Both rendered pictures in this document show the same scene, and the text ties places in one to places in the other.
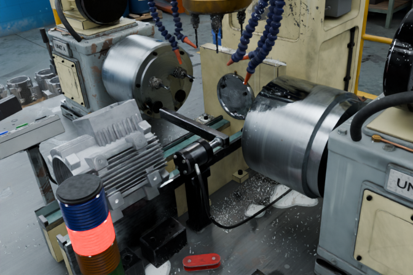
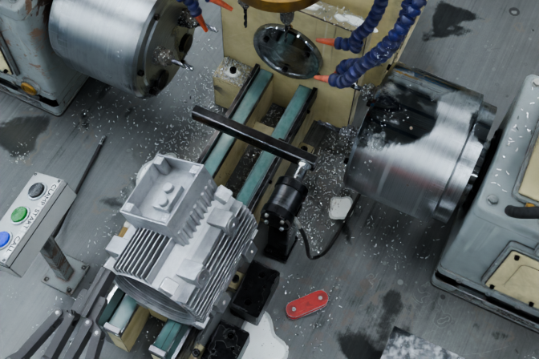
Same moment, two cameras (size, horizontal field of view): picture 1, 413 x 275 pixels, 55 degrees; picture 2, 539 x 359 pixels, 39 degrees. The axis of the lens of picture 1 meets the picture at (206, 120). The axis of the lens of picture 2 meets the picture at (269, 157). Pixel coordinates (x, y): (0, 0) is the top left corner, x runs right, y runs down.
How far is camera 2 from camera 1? 0.79 m
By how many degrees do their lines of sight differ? 36
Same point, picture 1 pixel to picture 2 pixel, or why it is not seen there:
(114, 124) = (191, 211)
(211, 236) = (301, 261)
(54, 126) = (63, 198)
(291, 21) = not seen: outside the picture
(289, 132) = (417, 178)
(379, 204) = (526, 262)
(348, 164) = (496, 227)
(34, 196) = not seen: hidden behind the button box
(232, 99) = (282, 54)
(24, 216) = (31, 296)
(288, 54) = not seen: outside the picture
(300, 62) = not seen: outside the picture
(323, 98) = (455, 130)
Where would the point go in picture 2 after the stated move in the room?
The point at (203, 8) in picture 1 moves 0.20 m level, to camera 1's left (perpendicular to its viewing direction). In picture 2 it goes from (277, 10) to (151, 47)
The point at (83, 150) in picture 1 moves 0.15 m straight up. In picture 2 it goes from (166, 259) to (156, 221)
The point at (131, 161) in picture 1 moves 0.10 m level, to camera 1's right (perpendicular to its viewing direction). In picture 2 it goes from (224, 248) to (281, 228)
